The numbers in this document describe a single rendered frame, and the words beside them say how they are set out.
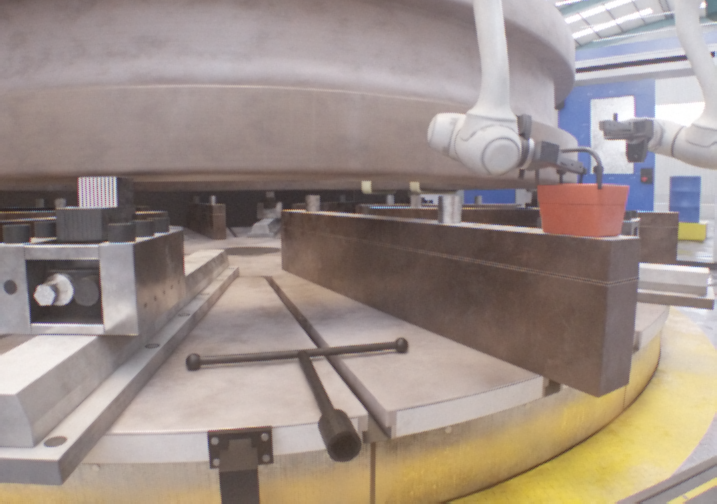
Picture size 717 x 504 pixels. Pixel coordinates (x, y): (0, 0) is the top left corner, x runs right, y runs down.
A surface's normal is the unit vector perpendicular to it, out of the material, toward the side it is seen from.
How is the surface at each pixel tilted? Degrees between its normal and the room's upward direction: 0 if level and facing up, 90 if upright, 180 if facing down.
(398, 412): 90
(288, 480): 90
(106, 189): 90
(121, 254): 90
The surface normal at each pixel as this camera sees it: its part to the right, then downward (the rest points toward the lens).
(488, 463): 0.43, 0.07
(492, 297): -0.87, 0.04
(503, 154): 0.04, 0.48
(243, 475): 0.23, 0.08
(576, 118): -0.68, 0.07
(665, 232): -0.28, 0.08
